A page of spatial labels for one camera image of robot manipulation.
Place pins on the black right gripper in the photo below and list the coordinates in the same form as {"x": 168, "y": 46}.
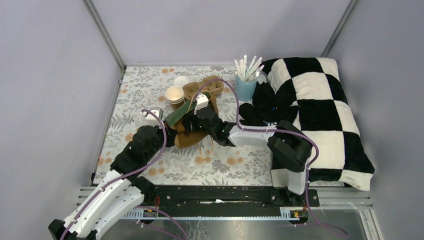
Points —
{"x": 188, "y": 118}

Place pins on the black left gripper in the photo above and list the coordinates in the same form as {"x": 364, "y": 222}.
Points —
{"x": 170, "y": 137}

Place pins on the green brown paper bag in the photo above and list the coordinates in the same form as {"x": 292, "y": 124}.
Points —
{"x": 185, "y": 130}

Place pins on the stack of white cup lids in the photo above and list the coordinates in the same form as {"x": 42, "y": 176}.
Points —
{"x": 181, "y": 81}

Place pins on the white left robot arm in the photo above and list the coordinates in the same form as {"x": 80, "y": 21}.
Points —
{"x": 121, "y": 189}

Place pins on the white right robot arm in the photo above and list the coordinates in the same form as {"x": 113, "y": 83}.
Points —
{"x": 290, "y": 148}

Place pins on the stack of brown paper cups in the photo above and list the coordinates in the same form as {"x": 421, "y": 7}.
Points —
{"x": 175, "y": 96}

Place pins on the blue straw holder cup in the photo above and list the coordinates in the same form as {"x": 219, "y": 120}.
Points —
{"x": 245, "y": 89}

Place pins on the floral table mat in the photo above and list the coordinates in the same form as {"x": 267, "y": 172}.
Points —
{"x": 205, "y": 163}

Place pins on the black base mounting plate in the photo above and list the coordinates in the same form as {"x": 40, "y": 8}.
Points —
{"x": 226, "y": 201}

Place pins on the black cloth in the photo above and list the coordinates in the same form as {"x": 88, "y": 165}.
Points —
{"x": 264, "y": 109}

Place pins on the white wrapped straws bundle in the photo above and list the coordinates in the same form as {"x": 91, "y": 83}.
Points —
{"x": 248, "y": 71}

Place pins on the black white checkered blanket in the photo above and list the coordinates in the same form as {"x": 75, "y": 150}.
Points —
{"x": 311, "y": 85}

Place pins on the aluminium frame rail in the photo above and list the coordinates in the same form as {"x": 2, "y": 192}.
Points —
{"x": 330, "y": 198}

